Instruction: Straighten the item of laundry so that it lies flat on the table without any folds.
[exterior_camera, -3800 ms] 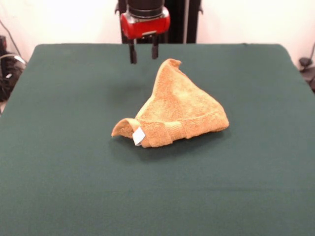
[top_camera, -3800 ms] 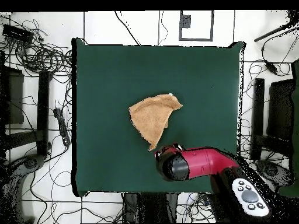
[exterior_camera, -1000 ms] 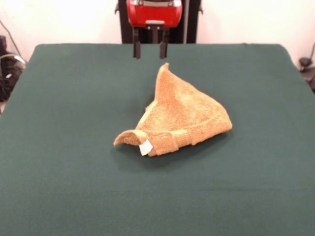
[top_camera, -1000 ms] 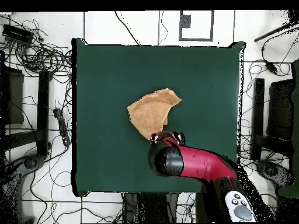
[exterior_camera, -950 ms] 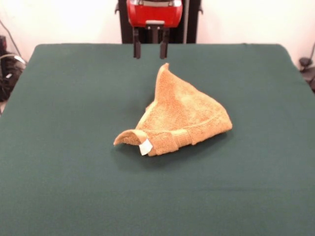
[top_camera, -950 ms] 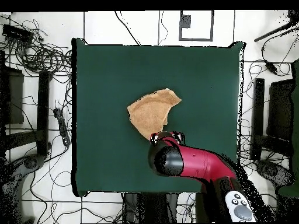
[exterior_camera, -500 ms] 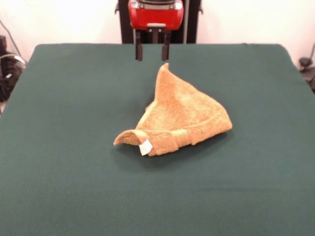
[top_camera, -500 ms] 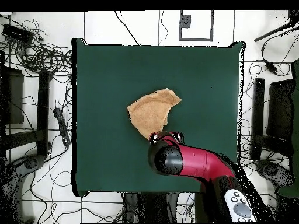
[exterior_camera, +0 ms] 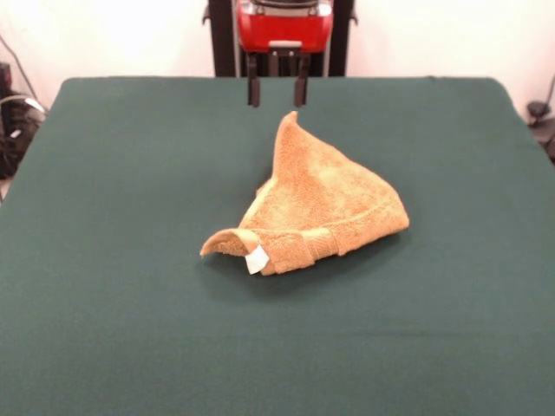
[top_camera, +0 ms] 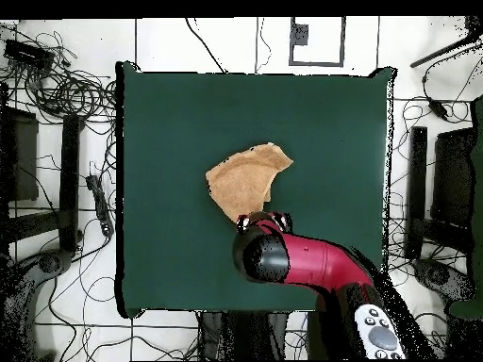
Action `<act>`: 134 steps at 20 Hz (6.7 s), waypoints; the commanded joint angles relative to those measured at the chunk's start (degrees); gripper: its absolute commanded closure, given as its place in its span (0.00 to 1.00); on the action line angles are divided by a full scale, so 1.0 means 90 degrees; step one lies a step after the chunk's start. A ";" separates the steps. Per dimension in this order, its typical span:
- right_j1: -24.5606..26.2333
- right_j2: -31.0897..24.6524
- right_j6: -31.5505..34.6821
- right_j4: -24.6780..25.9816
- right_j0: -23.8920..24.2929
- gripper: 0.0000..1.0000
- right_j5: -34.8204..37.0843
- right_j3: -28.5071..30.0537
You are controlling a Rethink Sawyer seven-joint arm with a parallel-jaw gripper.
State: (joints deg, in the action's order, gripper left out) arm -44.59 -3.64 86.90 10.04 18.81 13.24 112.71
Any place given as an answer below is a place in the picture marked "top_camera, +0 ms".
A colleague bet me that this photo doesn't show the tan terry towel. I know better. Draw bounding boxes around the tan terry towel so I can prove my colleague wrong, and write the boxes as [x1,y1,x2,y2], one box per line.
[205,141,294,224]

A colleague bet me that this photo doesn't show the dark flat panel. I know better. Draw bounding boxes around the dark flat panel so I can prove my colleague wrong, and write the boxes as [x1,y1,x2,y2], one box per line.
[0,106,40,202]
[430,126,477,227]

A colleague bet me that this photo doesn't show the black flat box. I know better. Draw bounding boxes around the black flat box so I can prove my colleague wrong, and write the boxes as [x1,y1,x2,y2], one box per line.
[3,38,57,72]

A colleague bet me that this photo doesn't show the dark green table cloth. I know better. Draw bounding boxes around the dark green table cloth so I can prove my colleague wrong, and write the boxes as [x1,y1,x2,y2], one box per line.
[114,60,397,320]

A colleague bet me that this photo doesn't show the black stand bar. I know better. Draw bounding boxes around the black stand bar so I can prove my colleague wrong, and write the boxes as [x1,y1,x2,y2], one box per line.
[58,113,85,253]
[405,125,428,260]

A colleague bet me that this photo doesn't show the black power strip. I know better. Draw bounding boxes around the black power strip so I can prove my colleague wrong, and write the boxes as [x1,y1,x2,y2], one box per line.
[85,173,115,238]

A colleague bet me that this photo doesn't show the black power adapter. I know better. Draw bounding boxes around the black power adapter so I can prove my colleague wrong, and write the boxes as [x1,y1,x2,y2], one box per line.
[426,97,450,122]

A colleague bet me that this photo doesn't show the black slanted rod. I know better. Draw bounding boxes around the black slanted rod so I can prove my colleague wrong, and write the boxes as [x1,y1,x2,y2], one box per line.
[409,16,483,70]

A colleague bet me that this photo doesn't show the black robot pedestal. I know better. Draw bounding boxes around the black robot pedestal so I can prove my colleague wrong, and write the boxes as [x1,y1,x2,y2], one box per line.
[197,310,290,361]

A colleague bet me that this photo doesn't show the grey square frame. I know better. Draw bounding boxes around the grey square frame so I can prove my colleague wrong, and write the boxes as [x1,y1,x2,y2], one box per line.
[289,16,347,68]

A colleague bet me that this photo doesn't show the tangled black cables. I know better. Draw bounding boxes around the tangled black cables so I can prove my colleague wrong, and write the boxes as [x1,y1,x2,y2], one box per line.
[0,29,118,125]

